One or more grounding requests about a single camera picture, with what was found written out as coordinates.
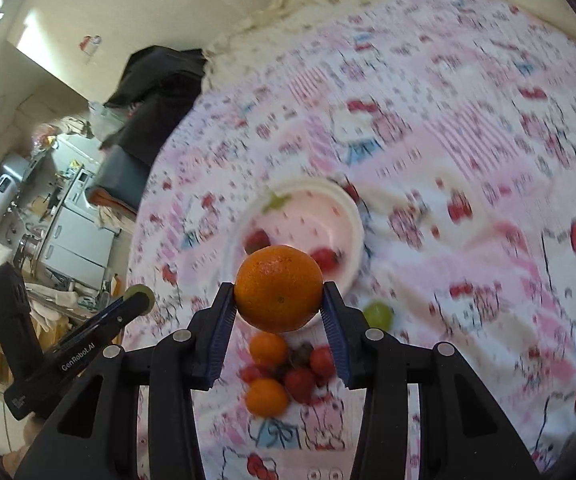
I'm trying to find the black cloth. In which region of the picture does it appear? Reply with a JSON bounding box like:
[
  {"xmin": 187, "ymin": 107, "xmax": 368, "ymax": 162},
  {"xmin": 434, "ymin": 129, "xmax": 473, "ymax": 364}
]
[{"xmin": 100, "ymin": 46, "xmax": 209, "ymax": 171}]

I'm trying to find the clear plastic bag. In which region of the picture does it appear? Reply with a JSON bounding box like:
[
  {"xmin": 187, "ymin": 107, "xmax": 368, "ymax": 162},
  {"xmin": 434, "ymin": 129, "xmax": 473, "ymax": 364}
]
[{"xmin": 87, "ymin": 101, "xmax": 121, "ymax": 138}]

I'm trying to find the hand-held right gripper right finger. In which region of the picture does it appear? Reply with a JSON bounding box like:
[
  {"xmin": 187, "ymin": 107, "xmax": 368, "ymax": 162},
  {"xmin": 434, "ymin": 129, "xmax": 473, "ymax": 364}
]
[{"xmin": 319, "ymin": 281, "xmax": 543, "ymax": 480}]

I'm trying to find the silver grey appliance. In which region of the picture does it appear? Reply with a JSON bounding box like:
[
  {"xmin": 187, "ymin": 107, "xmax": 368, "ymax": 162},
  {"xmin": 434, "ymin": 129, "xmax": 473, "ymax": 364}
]
[{"xmin": 0, "ymin": 155, "xmax": 31, "ymax": 226}]

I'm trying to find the red grape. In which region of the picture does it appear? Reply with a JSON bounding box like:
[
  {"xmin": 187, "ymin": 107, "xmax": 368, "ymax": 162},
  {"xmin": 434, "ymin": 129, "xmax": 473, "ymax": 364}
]
[
  {"xmin": 309, "ymin": 346, "xmax": 338, "ymax": 380},
  {"xmin": 239, "ymin": 364, "xmax": 269, "ymax": 385},
  {"xmin": 244, "ymin": 229, "xmax": 272, "ymax": 255}
]

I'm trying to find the grey armchair with orange cushion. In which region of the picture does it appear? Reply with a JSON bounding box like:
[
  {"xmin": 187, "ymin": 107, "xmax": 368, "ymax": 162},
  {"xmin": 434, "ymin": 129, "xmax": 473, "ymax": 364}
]
[{"xmin": 85, "ymin": 145, "xmax": 151, "ymax": 213}]

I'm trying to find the white tall appliance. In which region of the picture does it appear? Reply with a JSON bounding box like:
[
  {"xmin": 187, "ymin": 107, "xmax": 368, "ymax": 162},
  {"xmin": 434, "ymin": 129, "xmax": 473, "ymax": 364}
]
[{"xmin": 50, "ymin": 135, "xmax": 104, "ymax": 201}]

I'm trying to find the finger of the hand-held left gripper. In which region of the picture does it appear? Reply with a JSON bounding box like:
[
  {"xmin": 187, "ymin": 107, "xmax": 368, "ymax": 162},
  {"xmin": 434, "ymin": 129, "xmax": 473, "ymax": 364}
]
[{"xmin": 110, "ymin": 291, "xmax": 156, "ymax": 333}]

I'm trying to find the pink cartoon printed blanket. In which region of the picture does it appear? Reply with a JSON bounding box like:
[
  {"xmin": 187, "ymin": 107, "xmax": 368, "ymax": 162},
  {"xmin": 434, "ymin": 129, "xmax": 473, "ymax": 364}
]
[{"xmin": 118, "ymin": 0, "xmax": 576, "ymax": 480}]

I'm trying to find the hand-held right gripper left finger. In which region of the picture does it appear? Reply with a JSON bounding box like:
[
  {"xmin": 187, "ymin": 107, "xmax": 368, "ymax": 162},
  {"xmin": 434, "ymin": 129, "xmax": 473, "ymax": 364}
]
[{"xmin": 14, "ymin": 282, "xmax": 240, "ymax": 480}]

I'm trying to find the orange mandarin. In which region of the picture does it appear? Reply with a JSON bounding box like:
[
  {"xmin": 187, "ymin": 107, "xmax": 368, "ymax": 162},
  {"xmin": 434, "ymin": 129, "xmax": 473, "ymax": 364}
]
[
  {"xmin": 245, "ymin": 377, "xmax": 290, "ymax": 417},
  {"xmin": 249, "ymin": 332, "xmax": 289, "ymax": 367},
  {"xmin": 234, "ymin": 245, "xmax": 325, "ymax": 333}
]

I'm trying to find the white printed plate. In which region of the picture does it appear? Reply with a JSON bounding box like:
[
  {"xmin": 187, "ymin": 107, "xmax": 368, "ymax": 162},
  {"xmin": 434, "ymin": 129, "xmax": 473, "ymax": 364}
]
[{"xmin": 224, "ymin": 179, "xmax": 367, "ymax": 333}]

